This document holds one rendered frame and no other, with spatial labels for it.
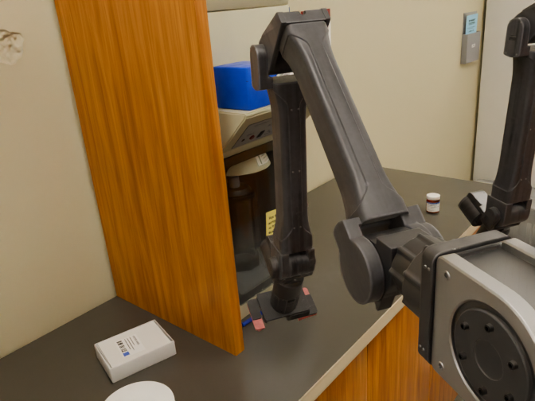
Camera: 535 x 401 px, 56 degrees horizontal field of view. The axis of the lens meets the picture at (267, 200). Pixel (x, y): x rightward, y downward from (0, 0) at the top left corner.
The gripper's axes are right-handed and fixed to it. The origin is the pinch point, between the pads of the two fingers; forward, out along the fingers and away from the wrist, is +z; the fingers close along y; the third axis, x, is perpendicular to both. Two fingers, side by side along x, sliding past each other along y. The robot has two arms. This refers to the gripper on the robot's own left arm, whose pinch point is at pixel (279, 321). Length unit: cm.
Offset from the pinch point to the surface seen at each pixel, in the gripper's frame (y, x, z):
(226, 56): 1, -47, -39
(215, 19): 3, -50, -46
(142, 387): 31.2, 10.6, -10.9
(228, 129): 4.2, -31.8, -31.0
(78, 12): 30, -68, -40
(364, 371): -24.7, 8.4, 26.3
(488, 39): -237, -201, 78
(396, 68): -122, -144, 47
